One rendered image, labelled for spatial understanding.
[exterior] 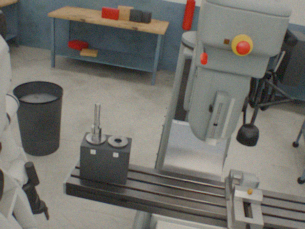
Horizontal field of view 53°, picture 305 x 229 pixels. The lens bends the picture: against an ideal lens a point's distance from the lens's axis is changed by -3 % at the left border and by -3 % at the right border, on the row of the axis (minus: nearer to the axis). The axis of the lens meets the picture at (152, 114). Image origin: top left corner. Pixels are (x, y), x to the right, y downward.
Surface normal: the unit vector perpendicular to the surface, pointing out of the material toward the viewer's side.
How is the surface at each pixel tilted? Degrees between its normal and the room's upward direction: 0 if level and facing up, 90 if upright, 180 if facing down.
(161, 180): 0
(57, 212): 0
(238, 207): 0
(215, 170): 45
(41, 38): 90
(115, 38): 90
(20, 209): 90
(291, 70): 90
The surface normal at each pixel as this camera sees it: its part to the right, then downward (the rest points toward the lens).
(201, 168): 0.00, -0.29
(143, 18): -0.30, 0.43
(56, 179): 0.13, -0.87
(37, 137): 0.18, 0.55
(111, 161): -0.04, 0.48
